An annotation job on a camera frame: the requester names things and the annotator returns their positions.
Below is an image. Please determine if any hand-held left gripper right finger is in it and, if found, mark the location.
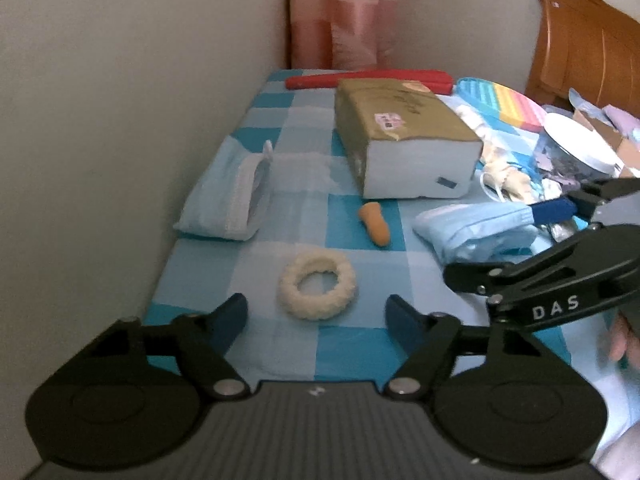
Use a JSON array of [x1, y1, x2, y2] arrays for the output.
[[384, 294, 556, 401]]

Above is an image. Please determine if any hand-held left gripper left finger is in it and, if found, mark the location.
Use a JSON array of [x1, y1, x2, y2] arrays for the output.
[[75, 292, 252, 401]]

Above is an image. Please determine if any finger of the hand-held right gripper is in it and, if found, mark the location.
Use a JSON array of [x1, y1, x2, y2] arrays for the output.
[[444, 225, 640, 336], [532, 177, 640, 226]]

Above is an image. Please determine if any pale cloth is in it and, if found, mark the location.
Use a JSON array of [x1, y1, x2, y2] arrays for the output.
[[479, 146, 535, 206]]

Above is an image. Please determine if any brown cardboard box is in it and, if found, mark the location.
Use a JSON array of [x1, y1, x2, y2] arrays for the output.
[[570, 107, 640, 178]]

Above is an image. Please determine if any white fluffy scrunchie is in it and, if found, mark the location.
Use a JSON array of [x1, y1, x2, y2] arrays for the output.
[[278, 251, 359, 322]]

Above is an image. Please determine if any blue face mask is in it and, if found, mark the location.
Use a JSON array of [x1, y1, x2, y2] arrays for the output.
[[413, 204, 540, 264], [173, 140, 275, 241]]

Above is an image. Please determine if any orange finger-shaped soft piece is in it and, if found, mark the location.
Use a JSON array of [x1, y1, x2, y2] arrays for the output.
[[358, 203, 391, 249]]

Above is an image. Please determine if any person's right hand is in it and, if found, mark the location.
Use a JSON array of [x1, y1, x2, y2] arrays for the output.
[[608, 315, 640, 370]]

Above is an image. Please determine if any clear jar with white lid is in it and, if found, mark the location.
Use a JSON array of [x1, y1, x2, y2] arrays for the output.
[[532, 112, 623, 186]]

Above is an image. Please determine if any pink cloth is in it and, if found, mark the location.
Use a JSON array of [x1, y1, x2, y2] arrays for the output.
[[602, 104, 640, 135]]

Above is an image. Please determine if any rainbow bubble pop toy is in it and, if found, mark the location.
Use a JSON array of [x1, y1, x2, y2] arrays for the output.
[[455, 77, 550, 134]]

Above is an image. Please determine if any blue checkered tablecloth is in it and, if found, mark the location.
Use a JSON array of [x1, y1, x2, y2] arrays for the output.
[[142, 69, 601, 386]]

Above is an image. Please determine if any wooden bed headboard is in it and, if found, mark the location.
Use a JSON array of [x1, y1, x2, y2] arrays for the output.
[[524, 0, 640, 121]]

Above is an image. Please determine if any red folded bar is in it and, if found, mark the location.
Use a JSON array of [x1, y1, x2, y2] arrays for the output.
[[285, 70, 455, 96]]

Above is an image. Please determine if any pink patterned curtain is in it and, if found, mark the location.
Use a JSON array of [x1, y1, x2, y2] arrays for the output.
[[286, 0, 401, 70]]

